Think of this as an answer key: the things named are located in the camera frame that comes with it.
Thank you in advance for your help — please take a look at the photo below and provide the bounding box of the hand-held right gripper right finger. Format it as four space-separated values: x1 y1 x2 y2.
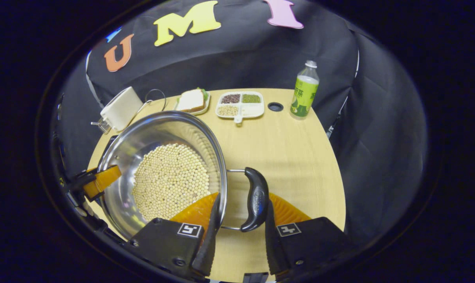
264 193 354 281

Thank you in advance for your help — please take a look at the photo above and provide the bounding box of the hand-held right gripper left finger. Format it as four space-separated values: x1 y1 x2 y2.
123 192 222 280

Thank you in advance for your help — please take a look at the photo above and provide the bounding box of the stainless steel pot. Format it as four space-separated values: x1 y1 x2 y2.
97 110 270 239

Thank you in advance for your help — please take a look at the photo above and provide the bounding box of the pile of soybeans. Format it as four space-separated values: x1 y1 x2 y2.
132 143 211 221

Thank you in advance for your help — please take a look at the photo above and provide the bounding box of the small glass cup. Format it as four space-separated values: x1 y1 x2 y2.
90 117 112 135

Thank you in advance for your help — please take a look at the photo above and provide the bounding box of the white toaster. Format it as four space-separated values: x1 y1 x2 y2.
100 86 143 132

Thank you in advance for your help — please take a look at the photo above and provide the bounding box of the sandwich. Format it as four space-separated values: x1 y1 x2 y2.
176 88 209 113

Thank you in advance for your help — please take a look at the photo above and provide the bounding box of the white divided tray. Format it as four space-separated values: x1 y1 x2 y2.
215 91 265 125

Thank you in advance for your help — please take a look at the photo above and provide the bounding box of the green label drink bottle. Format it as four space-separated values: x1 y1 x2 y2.
290 60 320 119

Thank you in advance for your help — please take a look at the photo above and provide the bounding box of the black power cable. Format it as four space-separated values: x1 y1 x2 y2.
144 89 167 112

